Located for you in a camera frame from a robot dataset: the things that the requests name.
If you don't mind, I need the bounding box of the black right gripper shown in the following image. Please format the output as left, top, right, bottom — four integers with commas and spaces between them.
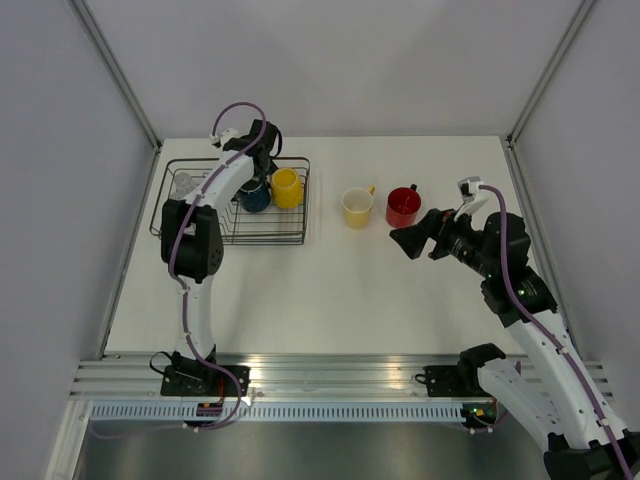
390, 202, 498, 278

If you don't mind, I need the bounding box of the red mug black handle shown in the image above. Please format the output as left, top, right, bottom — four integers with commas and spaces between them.
386, 184, 422, 229

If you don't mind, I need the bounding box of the bright yellow mug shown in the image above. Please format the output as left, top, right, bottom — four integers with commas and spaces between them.
270, 168, 303, 209

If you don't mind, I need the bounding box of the navy blue mug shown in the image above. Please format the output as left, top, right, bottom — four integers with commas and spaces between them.
236, 179, 271, 213

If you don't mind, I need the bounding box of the pale yellow mug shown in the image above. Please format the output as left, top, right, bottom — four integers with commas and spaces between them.
342, 185, 376, 229

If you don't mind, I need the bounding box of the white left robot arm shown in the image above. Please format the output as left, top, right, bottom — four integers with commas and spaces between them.
161, 119, 280, 396

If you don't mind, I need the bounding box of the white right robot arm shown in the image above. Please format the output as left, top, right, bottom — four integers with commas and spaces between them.
390, 209, 639, 479

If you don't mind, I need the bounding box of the clear glass far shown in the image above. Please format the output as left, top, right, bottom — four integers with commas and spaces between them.
174, 171, 192, 188

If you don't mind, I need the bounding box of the clear glass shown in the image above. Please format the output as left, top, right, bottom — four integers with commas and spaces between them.
170, 184, 192, 199
174, 171, 192, 188

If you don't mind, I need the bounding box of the clear glass middle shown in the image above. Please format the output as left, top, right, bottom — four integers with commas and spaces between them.
170, 184, 192, 199

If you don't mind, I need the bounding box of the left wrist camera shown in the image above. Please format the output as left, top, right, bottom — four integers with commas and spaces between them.
209, 128, 239, 149

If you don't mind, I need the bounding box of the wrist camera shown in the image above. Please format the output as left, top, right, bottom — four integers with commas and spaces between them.
209, 128, 239, 149
454, 176, 489, 221

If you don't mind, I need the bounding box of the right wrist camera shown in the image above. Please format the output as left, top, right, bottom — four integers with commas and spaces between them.
454, 176, 489, 221

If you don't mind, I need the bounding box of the grey wire dish rack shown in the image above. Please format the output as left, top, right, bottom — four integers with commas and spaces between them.
149, 157, 308, 246

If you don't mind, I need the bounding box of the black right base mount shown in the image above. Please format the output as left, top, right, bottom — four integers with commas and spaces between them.
414, 365, 491, 399

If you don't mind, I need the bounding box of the aluminium front rail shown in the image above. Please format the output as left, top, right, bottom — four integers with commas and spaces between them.
69, 352, 611, 401

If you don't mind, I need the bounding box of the aluminium frame rail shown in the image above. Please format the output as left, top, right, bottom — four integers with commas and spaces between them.
67, 0, 162, 153

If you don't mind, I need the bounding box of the white slotted cable duct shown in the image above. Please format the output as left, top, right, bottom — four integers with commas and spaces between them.
90, 401, 464, 423

